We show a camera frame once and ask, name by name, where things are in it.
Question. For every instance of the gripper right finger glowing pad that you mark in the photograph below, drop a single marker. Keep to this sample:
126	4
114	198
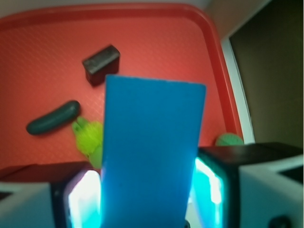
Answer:
257	185

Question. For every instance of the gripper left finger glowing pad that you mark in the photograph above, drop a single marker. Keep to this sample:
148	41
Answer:
58	195

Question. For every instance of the dark green toy cucumber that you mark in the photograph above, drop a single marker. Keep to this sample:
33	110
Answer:
54	119

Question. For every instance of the red plastic tray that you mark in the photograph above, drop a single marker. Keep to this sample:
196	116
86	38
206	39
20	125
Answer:
41	54

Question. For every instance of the green textured ball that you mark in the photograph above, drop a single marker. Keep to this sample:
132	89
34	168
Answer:
229	139

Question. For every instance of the green plush turtle toy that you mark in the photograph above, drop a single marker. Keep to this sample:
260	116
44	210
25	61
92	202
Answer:
89	140

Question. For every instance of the blue rectangular block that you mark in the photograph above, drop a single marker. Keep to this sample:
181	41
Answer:
151	136

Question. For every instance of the black rectangular block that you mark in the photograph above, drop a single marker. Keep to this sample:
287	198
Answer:
100	64

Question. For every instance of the brown cardboard panel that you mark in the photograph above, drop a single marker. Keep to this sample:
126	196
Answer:
263	46

